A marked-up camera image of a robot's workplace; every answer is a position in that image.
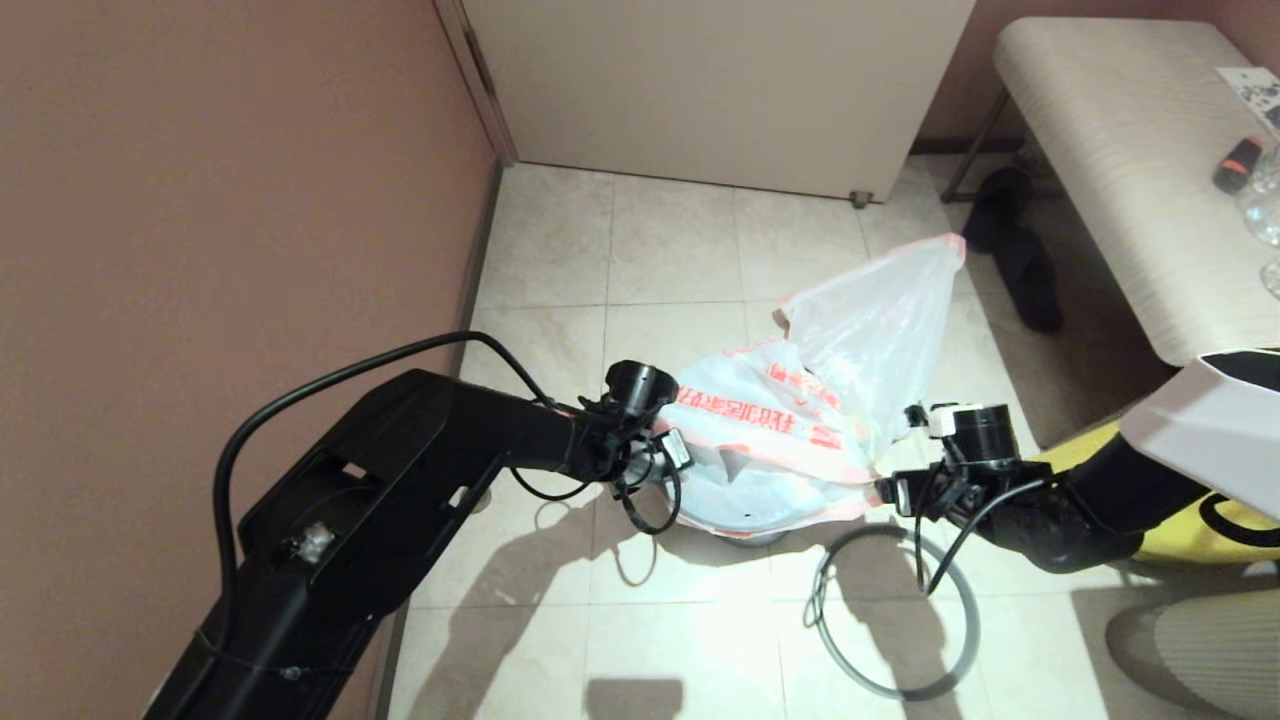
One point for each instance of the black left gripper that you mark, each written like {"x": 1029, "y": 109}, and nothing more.
{"x": 660, "y": 458}

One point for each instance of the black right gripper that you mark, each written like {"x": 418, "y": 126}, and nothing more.
{"x": 925, "y": 493}

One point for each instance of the white red-printed bag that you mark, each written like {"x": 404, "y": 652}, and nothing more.
{"x": 760, "y": 460}

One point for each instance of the white trash bag with rubbish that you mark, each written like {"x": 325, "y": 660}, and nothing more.
{"x": 890, "y": 320}

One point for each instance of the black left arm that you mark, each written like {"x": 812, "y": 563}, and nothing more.
{"x": 400, "y": 480}

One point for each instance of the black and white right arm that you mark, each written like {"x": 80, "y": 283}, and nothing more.
{"x": 1100, "y": 500}

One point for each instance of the yellow fabric bag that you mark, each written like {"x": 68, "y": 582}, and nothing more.
{"x": 1200, "y": 540}

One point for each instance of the round metal floor drain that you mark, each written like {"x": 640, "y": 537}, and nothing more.
{"x": 485, "y": 499}

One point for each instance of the black slipper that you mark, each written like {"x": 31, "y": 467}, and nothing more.
{"x": 1000, "y": 195}
{"x": 1030, "y": 285}

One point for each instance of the dark baseboard strip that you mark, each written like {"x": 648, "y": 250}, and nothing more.
{"x": 470, "y": 300}

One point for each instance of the beige wood-grain bench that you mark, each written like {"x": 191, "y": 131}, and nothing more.
{"x": 1120, "y": 180}

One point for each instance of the white door panel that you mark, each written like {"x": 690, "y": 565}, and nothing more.
{"x": 720, "y": 90}

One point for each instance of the clear drinking glass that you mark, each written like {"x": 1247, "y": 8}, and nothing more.
{"x": 1272, "y": 280}
{"x": 1262, "y": 205}

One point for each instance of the black remote with red button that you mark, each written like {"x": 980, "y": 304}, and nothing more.
{"x": 1237, "y": 165}

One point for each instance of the printed paper card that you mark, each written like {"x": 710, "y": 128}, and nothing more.
{"x": 1250, "y": 95}

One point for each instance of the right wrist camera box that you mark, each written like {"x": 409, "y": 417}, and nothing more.
{"x": 940, "y": 420}

